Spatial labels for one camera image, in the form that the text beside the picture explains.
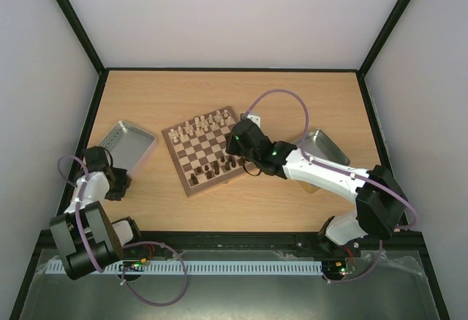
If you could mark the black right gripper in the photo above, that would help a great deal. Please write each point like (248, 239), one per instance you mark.
(232, 145)

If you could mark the right metal tin tray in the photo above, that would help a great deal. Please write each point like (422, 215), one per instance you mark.
(318, 144)

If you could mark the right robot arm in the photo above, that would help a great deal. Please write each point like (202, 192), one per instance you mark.
(379, 201)

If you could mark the black enclosure frame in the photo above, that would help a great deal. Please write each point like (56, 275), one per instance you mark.
(103, 72)

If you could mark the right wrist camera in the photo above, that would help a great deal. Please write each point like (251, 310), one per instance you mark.
(255, 118)

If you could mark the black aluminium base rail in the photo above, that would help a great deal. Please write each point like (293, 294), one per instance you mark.
(299, 243)

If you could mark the left metal tray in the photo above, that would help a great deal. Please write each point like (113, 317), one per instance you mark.
(130, 147)

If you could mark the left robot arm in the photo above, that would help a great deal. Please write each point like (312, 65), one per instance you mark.
(86, 239)

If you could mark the wooden chess board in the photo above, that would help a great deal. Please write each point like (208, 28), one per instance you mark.
(204, 148)

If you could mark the dark rook near corner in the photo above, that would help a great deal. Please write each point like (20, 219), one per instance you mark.
(193, 179)

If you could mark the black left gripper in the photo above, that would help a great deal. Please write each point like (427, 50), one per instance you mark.
(118, 195)

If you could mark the light blue slotted cable duct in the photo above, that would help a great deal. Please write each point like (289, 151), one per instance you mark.
(229, 268)

